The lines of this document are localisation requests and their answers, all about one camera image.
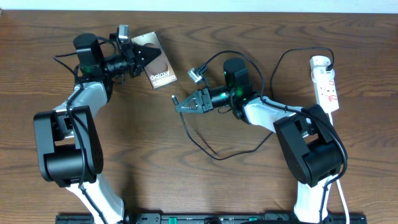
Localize black charging cable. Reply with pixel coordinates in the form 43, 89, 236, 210
171, 47, 335, 161

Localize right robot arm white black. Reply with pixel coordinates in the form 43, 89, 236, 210
172, 58, 348, 223

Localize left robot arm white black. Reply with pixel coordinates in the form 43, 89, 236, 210
34, 33, 161, 223

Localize white charger adapter plug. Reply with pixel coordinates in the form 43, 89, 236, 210
310, 55, 331, 70

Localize white power strip red switches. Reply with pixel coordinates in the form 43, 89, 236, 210
311, 67, 339, 113

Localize white power strip cord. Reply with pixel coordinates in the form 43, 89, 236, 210
328, 112, 351, 224

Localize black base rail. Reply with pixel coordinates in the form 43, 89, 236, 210
55, 212, 368, 224

